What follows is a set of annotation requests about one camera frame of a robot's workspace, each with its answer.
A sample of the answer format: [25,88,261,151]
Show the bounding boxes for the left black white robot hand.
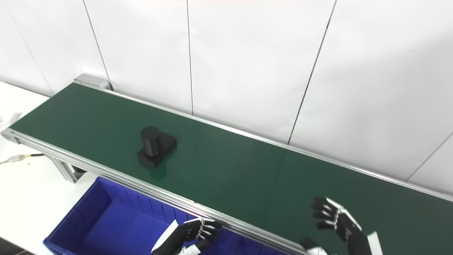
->
[151,218,223,255]

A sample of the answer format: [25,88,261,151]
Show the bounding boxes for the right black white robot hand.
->
[300,197,383,255]

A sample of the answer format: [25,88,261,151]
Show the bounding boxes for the black cylinder-on-block part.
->
[137,126,177,169]

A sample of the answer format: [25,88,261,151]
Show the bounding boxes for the blue plastic bin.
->
[43,176,283,255]

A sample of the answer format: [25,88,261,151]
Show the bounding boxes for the aluminium conveyor support leg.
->
[50,156,87,183]

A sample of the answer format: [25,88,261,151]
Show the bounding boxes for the silver conveyor end housing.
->
[74,74,113,91]

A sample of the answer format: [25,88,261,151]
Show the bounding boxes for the green conveyor belt aluminium frame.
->
[0,74,453,255]

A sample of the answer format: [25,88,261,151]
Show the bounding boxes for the thin cable with pale connector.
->
[0,153,45,165]

